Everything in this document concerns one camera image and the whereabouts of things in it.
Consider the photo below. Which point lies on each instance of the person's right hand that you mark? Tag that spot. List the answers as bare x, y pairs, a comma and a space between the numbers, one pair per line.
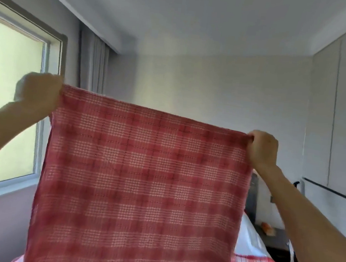
264, 150

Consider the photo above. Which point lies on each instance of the person's left hand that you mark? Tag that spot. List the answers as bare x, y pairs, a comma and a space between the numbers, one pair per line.
39, 94

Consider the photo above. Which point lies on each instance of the pink gingham sheet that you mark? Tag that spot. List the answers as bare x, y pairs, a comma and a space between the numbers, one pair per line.
140, 194

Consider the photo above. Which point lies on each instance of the person's right forearm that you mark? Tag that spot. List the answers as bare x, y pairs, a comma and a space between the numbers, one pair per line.
311, 234

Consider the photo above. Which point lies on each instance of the small orange object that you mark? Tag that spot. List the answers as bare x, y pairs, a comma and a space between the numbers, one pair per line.
268, 230

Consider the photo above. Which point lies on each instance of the white framed window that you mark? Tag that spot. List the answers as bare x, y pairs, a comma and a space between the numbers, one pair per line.
6, 102

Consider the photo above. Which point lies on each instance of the grey padded headboard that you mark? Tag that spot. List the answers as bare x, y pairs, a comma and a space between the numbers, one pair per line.
252, 195

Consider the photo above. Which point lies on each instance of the grey curtain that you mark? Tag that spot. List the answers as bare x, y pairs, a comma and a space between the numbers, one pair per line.
93, 60

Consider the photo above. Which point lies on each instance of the white wardrobe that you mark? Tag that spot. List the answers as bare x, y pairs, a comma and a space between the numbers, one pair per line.
345, 113

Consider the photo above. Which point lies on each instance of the white pillow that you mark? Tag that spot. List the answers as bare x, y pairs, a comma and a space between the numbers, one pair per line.
251, 239

